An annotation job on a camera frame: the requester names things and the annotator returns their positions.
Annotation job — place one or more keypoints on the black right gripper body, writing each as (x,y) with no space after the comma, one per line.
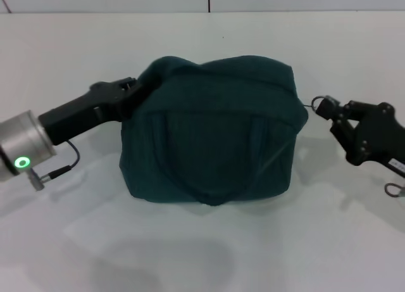
(370,137)

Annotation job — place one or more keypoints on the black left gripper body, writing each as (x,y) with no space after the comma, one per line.
(85,113)

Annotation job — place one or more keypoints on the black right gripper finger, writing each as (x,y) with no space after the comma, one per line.
(327,108)

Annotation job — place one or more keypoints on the dark teal fabric lunch bag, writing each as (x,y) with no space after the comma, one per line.
(209,130)

